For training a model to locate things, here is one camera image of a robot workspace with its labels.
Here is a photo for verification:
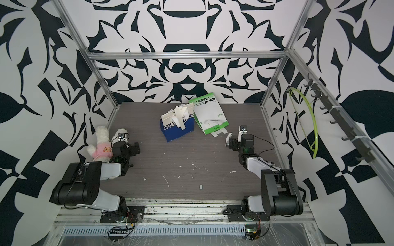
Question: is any green hose loop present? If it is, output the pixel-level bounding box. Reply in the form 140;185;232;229
287;87;319;159

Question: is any white teddy bear pink shirt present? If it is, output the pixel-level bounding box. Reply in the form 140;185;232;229
87;126;129;163

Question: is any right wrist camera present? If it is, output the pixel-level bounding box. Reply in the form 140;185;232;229
238;125;247;142

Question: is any white paper receipt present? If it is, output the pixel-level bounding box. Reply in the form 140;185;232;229
172;106;189;130

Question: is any blue paper bag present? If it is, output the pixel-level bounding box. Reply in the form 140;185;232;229
160;103;195;142

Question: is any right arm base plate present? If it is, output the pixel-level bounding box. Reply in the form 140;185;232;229
222;205;270;222

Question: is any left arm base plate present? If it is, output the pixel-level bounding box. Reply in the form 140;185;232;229
100;206;146;223

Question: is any green white tea bag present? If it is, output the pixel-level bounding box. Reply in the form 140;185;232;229
189;93;229;137

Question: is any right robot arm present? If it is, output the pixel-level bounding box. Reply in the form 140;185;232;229
225;133;303;217

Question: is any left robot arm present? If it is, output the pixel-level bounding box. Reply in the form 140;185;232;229
49;141;141;216

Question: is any black wall hook rail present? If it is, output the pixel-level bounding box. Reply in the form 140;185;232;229
306;73;376;163

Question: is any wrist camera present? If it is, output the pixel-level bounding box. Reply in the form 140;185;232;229
115;132;130;143
238;125;247;142

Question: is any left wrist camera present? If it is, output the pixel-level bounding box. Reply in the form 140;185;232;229
115;132;130;143

